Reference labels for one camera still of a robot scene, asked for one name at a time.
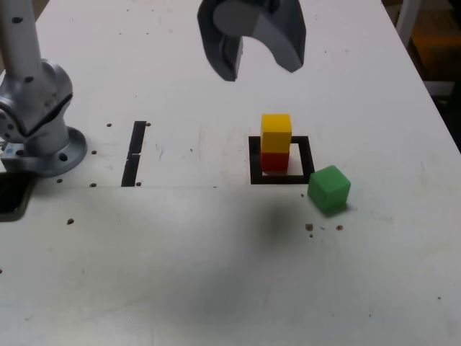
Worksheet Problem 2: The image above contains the green cube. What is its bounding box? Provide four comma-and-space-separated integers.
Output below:
306, 164, 352, 216

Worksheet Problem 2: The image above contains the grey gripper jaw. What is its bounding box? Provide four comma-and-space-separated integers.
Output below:
197, 0, 246, 83
212, 0, 308, 74

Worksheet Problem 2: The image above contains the black tape square outline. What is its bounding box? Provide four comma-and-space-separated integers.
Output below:
248, 135, 315, 185

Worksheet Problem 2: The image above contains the white metal frame post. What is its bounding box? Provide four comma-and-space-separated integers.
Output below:
395, 0, 425, 48

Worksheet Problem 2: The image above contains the yellow cube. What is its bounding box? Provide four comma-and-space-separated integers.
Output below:
260, 113, 292, 154

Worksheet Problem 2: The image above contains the red cube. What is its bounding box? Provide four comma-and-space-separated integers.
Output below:
260, 149, 290, 173

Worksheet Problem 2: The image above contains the black tape strip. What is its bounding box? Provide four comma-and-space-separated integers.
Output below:
121, 121, 148, 187

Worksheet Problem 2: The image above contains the small white box blue sticker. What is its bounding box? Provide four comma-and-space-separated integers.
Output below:
0, 141, 27, 160

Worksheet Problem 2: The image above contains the white metal crossbar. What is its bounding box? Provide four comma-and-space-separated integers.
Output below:
424, 80, 455, 97

